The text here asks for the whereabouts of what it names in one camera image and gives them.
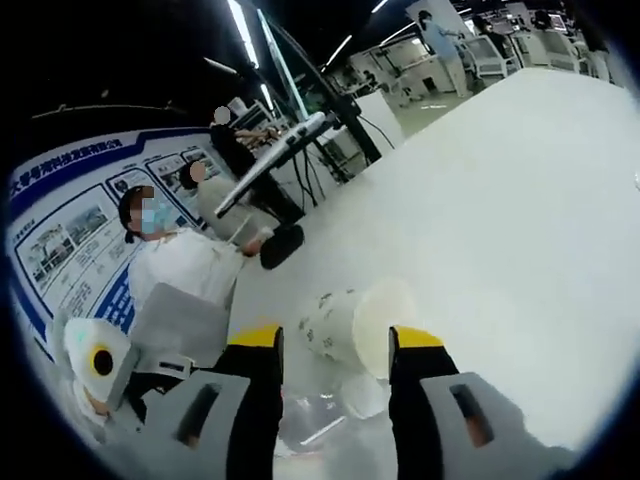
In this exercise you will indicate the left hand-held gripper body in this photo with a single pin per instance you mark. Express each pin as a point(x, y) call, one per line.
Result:
point(85, 345)

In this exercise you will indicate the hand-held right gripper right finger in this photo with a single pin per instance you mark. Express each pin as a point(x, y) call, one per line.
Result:
point(420, 415)

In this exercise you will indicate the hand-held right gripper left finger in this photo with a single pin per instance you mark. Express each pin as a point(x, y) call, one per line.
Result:
point(255, 400)

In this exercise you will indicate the clear plastic water bottle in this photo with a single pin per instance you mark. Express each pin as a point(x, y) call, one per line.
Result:
point(310, 415)

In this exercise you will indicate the white patterned paper cup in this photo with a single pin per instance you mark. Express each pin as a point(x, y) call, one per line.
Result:
point(330, 325)

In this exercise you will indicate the person's left hand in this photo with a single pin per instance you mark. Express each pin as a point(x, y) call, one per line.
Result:
point(96, 410)

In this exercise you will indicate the grey worn device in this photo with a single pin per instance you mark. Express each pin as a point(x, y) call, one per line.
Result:
point(185, 325)

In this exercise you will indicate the person in white, masked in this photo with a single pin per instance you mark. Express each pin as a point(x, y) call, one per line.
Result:
point(185, 265)

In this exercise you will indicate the black monitor stand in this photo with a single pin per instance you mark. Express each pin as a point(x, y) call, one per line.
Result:
point(282, 240)

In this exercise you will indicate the white table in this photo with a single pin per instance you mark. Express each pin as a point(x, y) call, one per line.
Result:
point(500, 225)

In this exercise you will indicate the white cabinet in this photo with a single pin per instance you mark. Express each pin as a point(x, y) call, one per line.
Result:
point(380, 117)

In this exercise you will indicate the large computer monitor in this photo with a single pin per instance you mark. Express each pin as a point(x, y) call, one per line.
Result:
point(305, 75)

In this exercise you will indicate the wall poster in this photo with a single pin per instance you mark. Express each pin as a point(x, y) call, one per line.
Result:
point(75, 240)

